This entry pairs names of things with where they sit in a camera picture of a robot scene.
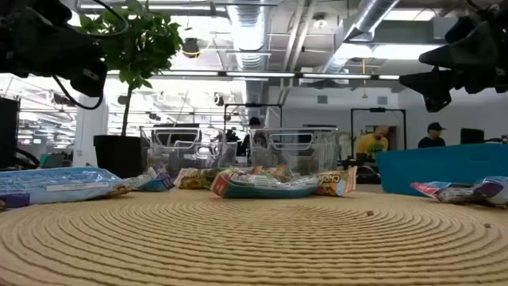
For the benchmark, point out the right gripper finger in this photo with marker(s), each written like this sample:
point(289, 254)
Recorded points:
point(434, 87)
point(468, 49)

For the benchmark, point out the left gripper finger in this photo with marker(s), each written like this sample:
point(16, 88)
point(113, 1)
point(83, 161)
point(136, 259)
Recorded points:
point(89, 79)
point(55, 43)

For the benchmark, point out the pink purple wrapper granola bar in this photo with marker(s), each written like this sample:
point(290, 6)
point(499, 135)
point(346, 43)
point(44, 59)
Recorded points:
point(456, 192)

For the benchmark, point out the blue wrapper granola bar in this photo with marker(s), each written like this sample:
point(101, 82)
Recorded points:
point(59, 184)

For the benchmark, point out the purple yellow granola bar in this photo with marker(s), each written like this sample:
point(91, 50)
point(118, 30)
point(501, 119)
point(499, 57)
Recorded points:
point(156, 183)
point(192, 179)

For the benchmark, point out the green orange granola bar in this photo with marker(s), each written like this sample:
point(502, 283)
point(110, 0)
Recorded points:
point(335, 183)
point(278, 171)

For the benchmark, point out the clear plastic bin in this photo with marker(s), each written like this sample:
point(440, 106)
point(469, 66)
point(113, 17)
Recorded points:
point(186, 139)
point(295, 159)

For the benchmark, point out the teal white snack packet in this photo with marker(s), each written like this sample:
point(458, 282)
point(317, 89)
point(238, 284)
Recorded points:
point(262, 188)

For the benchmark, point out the person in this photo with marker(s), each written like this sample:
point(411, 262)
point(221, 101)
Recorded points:
point(432, 141)
point(254, 122)
point(371, 145)

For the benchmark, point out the small black monitor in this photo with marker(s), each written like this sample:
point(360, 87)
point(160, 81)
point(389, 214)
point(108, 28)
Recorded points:
point(472, 136)

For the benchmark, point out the green plant in black pot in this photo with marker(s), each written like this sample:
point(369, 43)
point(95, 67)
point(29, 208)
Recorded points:
point(119, 155)

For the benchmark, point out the blue plastic box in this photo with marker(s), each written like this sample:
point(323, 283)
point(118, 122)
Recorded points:
point(436, 171)

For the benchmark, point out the large black monitor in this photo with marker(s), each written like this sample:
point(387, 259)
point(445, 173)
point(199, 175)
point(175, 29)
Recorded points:
point(8, 135)

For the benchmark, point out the black hanging ceiling speaker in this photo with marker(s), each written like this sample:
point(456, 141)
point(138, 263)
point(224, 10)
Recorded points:
point(191, 47)

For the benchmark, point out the ceiling strip light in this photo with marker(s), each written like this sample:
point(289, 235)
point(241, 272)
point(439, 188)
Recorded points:
point(258, 74)

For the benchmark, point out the round woven tan placemat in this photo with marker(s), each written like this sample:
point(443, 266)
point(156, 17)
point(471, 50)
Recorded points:
point(254, 246)

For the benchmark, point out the black metal frame stand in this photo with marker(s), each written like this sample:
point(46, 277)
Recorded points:
point(377, 109)
point(254, 105)

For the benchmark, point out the silver ceiling duct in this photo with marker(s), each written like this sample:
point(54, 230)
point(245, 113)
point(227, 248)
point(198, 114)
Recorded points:
point(249, 32)
point(369, 16)

